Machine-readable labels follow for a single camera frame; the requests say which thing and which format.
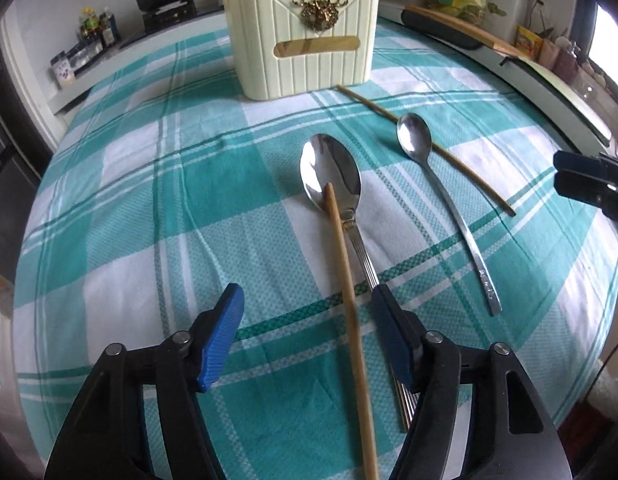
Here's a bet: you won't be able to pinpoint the teal white plaid tablecloth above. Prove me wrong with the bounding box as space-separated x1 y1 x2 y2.
14 22 618 479

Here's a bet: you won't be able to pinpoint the wooden cutting board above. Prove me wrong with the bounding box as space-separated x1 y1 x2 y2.
405 6 526 58

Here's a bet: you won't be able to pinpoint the white knife block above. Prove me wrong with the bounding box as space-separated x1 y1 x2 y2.
484 0 528 44

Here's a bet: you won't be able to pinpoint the sauce bottles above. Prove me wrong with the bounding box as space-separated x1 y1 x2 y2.
79 6 121 49

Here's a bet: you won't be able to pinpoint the black gas stove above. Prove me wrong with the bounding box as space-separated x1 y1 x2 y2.
120 0 224 49

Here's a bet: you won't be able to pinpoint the large steel spoon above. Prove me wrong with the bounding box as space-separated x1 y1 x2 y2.
299 132 422 434

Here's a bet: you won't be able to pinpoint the cream ribbed utensil holder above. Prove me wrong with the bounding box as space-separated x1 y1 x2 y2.
223 0 379 101

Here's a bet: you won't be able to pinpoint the yellow green plastic bag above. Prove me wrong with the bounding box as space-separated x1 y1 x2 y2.
425 0 507 26

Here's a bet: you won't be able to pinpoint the black rolled mat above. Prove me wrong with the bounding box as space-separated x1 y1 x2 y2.
401 9 482 50

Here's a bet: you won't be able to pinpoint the grey refrigerator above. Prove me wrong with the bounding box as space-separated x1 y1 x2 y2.
0 47 52 282

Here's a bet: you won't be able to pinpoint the wooden chopstick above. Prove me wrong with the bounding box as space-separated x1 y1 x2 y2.
336 84 518 218
324 183 379 480

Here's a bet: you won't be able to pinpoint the slim steel spoon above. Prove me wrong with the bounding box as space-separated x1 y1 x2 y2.
397 113 502 316

